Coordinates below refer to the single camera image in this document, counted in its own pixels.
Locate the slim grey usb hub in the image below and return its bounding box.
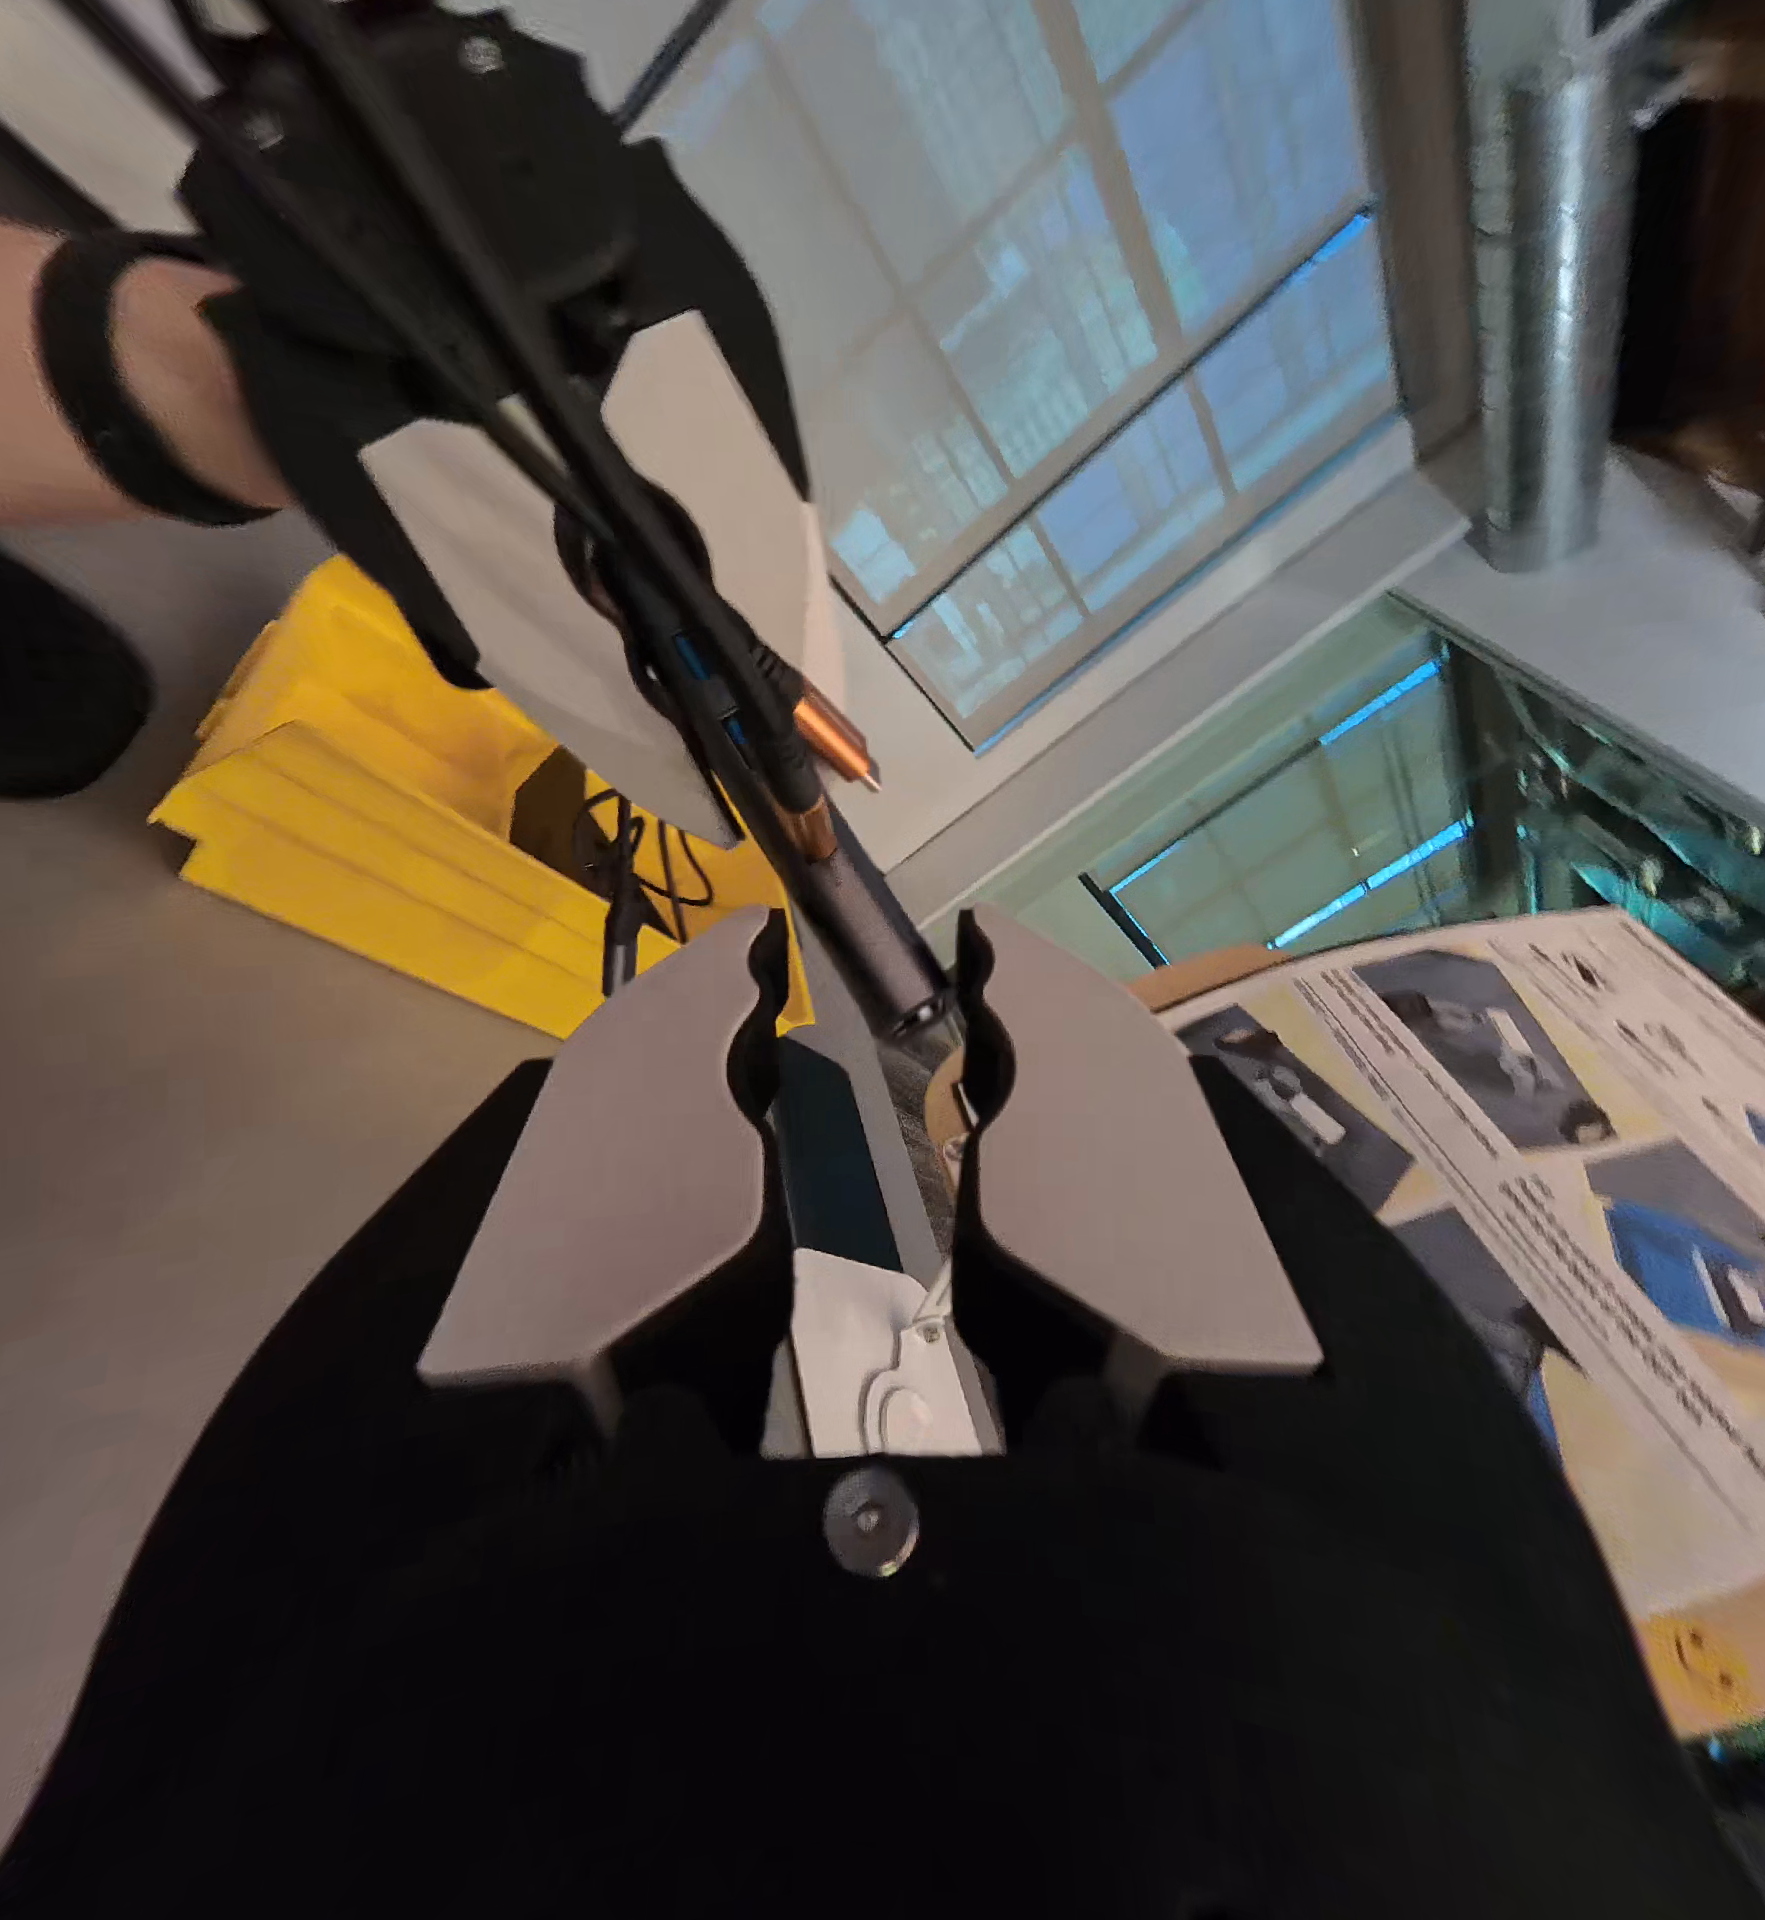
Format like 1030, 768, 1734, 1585
718, 676, 965, 1044

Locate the large glass window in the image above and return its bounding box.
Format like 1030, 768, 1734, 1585
618, 0, 1410, 752

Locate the instruction sheet on stand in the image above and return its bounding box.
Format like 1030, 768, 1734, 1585
1122, 946, 1765, 1741

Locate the black wrist strap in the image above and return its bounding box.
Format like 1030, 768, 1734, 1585
31, 231, 278, 533

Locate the thin black cable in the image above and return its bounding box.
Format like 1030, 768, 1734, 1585
207, 0, 824, 827

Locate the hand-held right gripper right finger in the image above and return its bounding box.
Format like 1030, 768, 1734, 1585
951, 910, 1327, 1381

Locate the instruction poster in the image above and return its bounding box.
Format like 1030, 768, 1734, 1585
1168, 910, 1765, 1621

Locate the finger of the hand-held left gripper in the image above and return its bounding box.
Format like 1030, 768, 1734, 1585
357, 413, 735, 856
598, 307, 855, 787

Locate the orange plug usb cable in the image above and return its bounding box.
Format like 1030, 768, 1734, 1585
43, 0, 890, 797

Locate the white stand base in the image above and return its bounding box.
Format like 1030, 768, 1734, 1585
778, 1256, 988, 1462

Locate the yellow plastic bin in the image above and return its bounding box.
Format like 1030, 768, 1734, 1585
149, 556, 815, 1044

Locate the black flat desk pad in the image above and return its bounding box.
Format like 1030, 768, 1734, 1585
772, 1046, 899, 1267

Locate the silver ventilation duct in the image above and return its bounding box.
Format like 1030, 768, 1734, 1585
1468, 46, 1643, 571

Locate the narrow glass window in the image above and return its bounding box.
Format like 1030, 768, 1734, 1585
1078, 646, 1485, 977

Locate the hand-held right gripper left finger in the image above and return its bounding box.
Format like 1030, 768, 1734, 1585
412, 910, 799, 1392

